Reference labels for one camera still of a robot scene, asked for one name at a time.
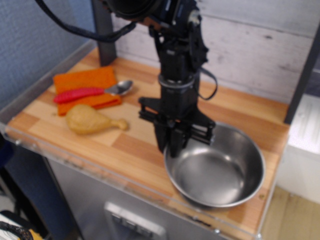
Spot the plastic toy chicken drumstick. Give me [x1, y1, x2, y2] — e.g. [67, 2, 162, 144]
[65, 104, 129, 135]

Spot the black vertical post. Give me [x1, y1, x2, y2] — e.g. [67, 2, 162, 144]
[284, 27, 320, 125]
[91, 0, 117, 67]

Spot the stainless steel pot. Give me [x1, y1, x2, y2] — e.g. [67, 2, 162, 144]
[163, 122, 266, 208]

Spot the orange folded cloth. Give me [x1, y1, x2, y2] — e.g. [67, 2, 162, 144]
[53, 66, 122, 116]

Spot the white ribbed appliance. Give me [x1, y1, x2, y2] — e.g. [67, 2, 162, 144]
[276, 94, 320, 204]

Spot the stainless steel cabinet front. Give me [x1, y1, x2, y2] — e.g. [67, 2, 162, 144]
[48, 160, 223, 240]

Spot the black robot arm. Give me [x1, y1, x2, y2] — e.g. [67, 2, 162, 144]
[103, 0, 216, 157]

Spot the clear acrylic counter guard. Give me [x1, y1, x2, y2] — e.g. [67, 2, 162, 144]
[0, 118, 289, 240]

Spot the black braided cable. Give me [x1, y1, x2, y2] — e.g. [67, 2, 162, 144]
[34, 0, 137, 43]

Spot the yellow object bottom left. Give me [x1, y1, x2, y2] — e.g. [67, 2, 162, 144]
[28, 229, 44, 240]

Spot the black vertical post right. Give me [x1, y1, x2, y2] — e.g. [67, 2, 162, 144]
[284, 27, 320, 125]

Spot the red handled metal spoon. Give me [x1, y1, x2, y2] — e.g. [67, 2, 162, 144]
[53, 80, 133, 104]

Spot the silver button control panel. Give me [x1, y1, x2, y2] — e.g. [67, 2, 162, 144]
[104, 201, 168, 240]

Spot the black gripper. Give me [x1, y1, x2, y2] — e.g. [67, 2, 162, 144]
[138, 79, 216, 158]

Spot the black vertical post left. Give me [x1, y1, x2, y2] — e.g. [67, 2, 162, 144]
[91, 0, 117, 67]

